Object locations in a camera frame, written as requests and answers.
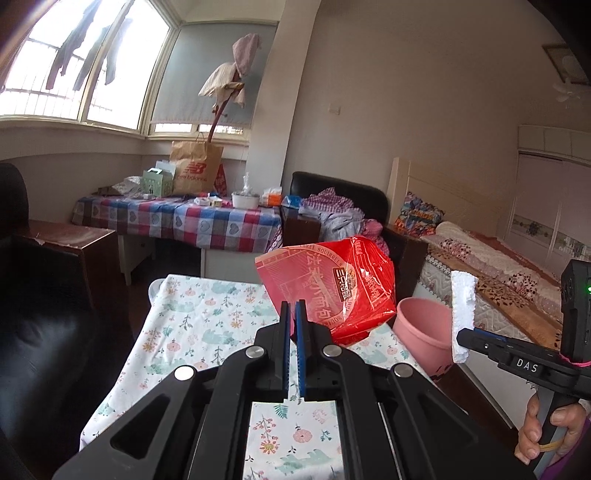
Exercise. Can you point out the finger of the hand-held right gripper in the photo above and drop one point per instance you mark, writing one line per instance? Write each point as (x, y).
(485, 346)

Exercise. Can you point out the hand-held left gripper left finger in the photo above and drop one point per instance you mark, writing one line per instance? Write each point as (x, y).
(286, 350)

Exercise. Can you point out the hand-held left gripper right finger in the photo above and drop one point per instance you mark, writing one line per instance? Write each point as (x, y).
(301, 355)

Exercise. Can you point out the white foam piece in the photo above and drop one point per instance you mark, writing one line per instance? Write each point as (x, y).
(463, 300)

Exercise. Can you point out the pink plastic bucket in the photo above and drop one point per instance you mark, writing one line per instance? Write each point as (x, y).
(418, 332)

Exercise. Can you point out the red snack packet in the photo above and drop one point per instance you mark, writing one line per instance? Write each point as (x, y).
(351, 286)

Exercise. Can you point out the person's right forearm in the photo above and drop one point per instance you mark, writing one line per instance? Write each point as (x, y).
(575, 464)

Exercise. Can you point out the person's right hand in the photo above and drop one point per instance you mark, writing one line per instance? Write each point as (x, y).
(528, 438)

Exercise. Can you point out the brown floral bedspread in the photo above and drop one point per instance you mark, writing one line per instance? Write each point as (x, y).
(508, 295)

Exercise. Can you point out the floral tablecloth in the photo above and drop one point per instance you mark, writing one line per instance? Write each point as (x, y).
(198, 323)

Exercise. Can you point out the pink floral quilt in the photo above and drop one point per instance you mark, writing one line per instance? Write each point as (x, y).
(489, 251)

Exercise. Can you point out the white sliding-door wardrobe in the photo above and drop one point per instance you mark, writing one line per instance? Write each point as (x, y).
(549, 194)

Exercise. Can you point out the lavender garment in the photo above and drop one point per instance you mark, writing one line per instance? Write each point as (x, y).
(339, 221)

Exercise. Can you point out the pink patterned garment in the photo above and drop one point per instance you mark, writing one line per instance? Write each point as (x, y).
(374, 230)

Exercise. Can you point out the colourful printed cushion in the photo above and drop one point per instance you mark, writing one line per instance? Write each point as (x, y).
(418, 214)

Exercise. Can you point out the blue packet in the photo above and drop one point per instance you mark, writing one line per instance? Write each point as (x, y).
(292, 202)

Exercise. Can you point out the orange tissue box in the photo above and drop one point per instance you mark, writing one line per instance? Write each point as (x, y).
(271, 197)

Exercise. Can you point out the pink checked garment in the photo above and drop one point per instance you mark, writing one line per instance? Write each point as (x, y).
(323, 201)

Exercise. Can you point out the white round container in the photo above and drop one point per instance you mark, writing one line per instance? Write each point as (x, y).
(244, 200)

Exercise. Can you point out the checked tablecloth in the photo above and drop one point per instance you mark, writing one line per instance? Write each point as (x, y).
(184, 221)

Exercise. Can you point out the cream wooden bed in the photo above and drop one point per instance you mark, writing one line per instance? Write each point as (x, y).
(438, 184)

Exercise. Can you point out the small white boxes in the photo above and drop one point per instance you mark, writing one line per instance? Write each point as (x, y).
(207, 201)

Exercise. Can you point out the red gift bag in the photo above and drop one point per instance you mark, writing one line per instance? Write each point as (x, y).
(220, 182)

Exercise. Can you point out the black leather armchair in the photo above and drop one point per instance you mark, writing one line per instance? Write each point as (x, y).
(46, 323)
(360, 184)

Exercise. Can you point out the brown paper bag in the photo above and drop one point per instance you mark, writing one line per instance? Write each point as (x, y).
(196, 168)

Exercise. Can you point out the green cardboard box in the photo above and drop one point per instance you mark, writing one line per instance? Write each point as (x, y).
(157, 184)

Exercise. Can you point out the white ceiling fan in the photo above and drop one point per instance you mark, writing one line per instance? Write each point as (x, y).
(570, 91)

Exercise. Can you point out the silver foil bag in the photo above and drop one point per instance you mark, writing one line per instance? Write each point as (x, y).
(127, 187)

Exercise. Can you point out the red coat rack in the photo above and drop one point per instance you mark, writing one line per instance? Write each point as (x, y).
(217, 120)

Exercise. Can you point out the framed ceiling light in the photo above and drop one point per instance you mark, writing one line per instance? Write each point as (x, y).
(565, 62)

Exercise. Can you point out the beige hanging garment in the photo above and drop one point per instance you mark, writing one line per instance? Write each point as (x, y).
(221, 83)

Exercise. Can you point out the pink hat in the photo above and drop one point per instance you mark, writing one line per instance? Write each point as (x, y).
(247, 53)

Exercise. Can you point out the grey window blind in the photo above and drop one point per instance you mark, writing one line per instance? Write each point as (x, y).
(207, 60)

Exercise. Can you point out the bay window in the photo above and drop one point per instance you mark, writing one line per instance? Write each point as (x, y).
(115, 69)

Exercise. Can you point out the dark hanging garment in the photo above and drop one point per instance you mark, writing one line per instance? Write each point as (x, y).
(69, 46)
(115, 50)

